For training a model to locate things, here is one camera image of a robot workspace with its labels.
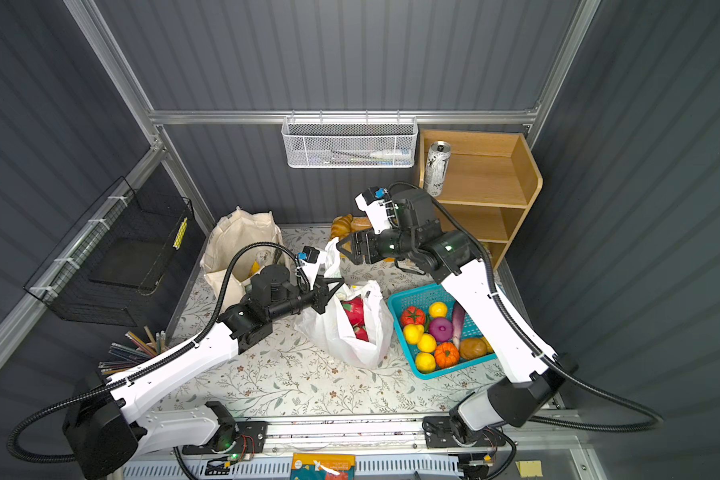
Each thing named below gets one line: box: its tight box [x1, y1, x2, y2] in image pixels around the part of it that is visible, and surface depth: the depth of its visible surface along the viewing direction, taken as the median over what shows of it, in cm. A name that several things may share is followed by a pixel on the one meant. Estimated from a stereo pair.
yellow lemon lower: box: [416, 352, 436, 374], surface depth 83 cm
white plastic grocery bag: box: [294, 237, 394, 369], surface depth 74 cm
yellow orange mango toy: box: [476, 336, 495, 358], surface depth 82 cm
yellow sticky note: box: [515, 460, 543, 478], surface depth 69 cm
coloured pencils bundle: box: [98, 325, 169, 375], surface depth 77 cm
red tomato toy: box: [401, 306, 426, 327], surface depth 91 cm
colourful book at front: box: [290, 453, 356, 480], surface depth 71 cm
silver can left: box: [424, 141, 451, 197], surface depth 77 cm
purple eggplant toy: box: [452, 301, 466, 351], surface depth 92 cm
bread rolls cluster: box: [330, 214, 373, 241], surface depth 118 cm
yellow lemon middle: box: [418, 333, 437, 353], surface depth 86 cm
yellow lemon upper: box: [403, 324, 425, 345], surface depth 85 cm
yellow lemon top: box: [429, 301, 448, 318], surface depth 94 cm
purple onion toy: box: [429, 317, 454, 343], surface depth 88 cm
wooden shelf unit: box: [419, 130, 543, 270], surface depth 92 cm
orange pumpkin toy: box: [434, 342, 460, 369], surface depth 84 cm
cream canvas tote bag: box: [200, 207, 285, 308], surface depth 93 cm
